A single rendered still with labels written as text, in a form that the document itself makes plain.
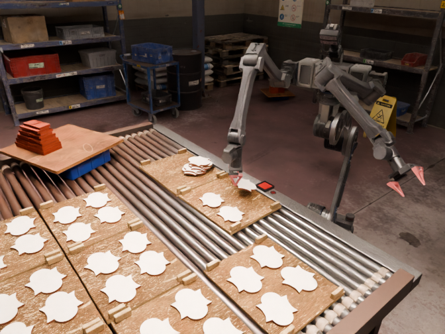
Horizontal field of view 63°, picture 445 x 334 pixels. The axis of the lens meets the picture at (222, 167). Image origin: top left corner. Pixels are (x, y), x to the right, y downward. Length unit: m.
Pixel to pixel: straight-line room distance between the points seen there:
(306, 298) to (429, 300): 1.71
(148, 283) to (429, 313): 2.04
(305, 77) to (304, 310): 1.38
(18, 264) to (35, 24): 4.68
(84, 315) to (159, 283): 0.28
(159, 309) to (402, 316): 1.87
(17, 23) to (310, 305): 5.32
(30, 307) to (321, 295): 1.02
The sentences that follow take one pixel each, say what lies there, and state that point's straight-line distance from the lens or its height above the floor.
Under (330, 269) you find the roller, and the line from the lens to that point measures 1.59.
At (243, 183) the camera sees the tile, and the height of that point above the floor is 1.01.
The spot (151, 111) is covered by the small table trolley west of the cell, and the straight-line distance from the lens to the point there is 5.33.
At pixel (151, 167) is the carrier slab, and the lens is 2.21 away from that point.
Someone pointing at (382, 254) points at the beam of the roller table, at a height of 0.91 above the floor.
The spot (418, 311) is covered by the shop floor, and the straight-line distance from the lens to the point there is 2.92.
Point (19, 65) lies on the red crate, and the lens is 5.93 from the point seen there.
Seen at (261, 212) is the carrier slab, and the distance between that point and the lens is 1.80.
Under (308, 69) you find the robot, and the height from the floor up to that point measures 1.48.
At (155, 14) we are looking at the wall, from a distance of 7.36.
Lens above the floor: 1.96
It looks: 28 degrees down
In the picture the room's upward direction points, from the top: 1 degrees clockwise
